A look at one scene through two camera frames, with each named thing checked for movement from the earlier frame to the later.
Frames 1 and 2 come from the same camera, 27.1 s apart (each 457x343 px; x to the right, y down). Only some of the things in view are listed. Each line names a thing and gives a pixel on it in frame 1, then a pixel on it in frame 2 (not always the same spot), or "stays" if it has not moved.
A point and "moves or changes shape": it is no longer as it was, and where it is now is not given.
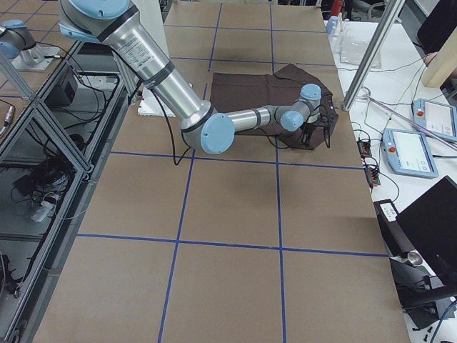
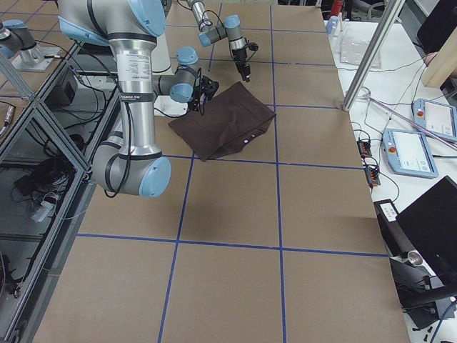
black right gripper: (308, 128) to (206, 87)
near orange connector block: (372, 176) stays
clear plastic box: (353, 48) stays
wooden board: (443, 63) stays
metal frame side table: (52, 146) stays
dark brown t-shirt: (239, 92) moves or changes shape
